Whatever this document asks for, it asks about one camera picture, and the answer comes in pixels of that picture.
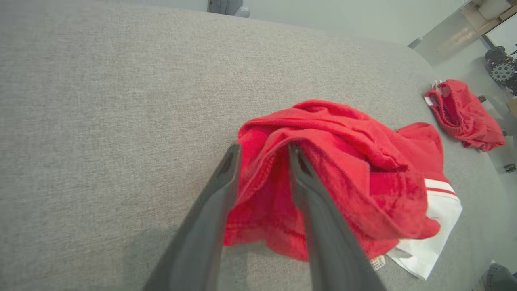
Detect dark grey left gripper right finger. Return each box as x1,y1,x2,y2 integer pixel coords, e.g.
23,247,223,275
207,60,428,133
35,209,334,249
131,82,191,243
288,143,387,291

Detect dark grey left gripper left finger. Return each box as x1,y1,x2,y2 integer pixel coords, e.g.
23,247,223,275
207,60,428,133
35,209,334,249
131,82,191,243
143,143,242,291

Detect red jersey with white trim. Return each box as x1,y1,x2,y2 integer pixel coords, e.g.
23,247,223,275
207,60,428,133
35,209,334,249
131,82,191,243
223,100,463,280

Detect red Bulls 23 shorts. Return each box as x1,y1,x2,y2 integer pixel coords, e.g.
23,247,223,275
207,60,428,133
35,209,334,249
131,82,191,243
424,79,506,152

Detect blue grey object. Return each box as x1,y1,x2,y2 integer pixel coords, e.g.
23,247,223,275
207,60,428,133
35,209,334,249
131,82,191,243
479,262,517,291

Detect grey post with hinge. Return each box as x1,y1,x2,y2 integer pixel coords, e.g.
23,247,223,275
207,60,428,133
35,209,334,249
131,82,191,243
208,0,251,18

